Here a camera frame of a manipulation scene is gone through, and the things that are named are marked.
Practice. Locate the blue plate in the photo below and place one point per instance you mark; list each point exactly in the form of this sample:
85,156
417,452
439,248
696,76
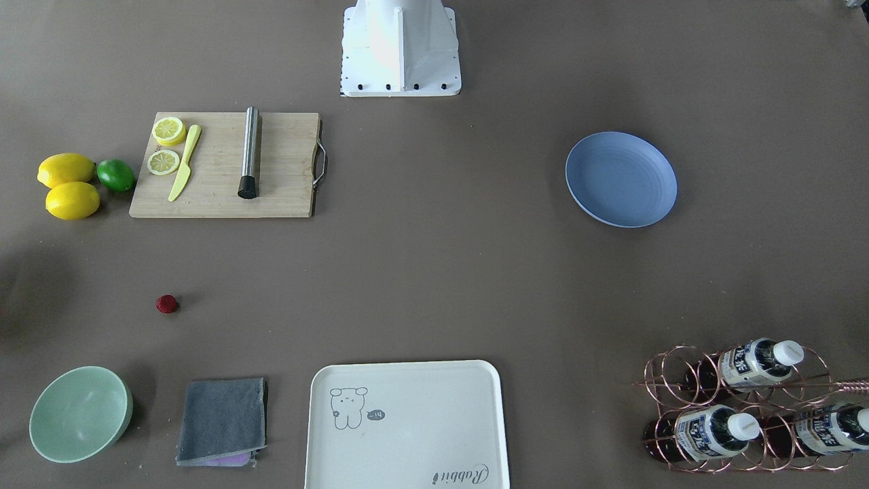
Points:
621,180

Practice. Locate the cream rabbit tray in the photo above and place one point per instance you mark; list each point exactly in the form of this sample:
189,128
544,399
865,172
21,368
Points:
432,424

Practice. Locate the steel muddler black tip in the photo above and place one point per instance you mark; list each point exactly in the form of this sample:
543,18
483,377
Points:
248,186

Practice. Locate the bamboo cutting board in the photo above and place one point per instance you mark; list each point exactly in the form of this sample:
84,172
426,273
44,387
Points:
285,170

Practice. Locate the yellow plastic knife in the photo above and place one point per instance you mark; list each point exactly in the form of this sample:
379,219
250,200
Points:
184,170

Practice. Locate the grey folded cloth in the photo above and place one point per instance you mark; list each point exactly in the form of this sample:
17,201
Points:
223,423

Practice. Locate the thin lemon slice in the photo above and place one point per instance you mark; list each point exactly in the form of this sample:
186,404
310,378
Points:
163,162

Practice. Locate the lemon half thick slice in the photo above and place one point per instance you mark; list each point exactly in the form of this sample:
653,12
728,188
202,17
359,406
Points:
168,131

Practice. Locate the green lime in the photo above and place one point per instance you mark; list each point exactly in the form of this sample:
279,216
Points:
115,175

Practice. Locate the middle drink bottle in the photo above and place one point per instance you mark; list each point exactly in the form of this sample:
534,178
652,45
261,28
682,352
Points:
699,435

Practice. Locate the drink bottle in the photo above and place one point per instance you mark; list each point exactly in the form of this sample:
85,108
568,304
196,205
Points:
699,435
828,430
742,369

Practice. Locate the top drink bottle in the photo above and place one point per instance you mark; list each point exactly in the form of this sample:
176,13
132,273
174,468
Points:
742,369

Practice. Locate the yellow lemon lower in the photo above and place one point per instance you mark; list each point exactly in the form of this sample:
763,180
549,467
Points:
72,201

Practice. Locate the yellow lemon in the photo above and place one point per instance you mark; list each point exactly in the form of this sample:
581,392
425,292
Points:
72,201
65,168

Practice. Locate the yellow lemon upper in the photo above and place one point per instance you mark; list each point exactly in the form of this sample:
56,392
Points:
65,168

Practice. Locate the mint green bowl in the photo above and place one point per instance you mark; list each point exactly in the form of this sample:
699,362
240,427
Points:
81,413

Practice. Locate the outer drink bottle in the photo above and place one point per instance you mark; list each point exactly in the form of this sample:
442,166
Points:
828,430

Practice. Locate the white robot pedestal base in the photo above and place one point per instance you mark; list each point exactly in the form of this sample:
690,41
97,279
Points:
399,49

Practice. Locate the copper wire bottle rack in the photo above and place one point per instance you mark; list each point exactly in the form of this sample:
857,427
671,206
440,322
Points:
673,379

